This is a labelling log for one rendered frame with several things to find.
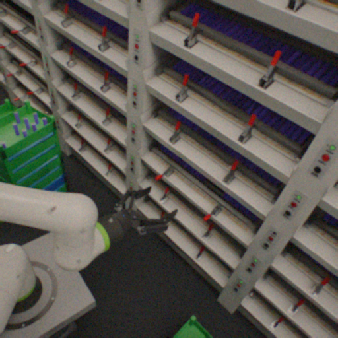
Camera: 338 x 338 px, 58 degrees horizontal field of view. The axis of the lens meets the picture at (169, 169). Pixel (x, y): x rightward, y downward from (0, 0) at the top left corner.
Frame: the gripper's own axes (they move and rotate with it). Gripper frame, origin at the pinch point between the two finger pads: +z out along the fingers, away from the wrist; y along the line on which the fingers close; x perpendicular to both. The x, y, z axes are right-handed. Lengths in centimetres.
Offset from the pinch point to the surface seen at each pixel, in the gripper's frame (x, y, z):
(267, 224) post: 7.1, 31.4, 17.3
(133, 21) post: 47, -38, 9
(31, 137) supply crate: -16, -73, -8
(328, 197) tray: 30, 41, 14
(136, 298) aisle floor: -66, 3, 4
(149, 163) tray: -8.4, -24.7, 21.0
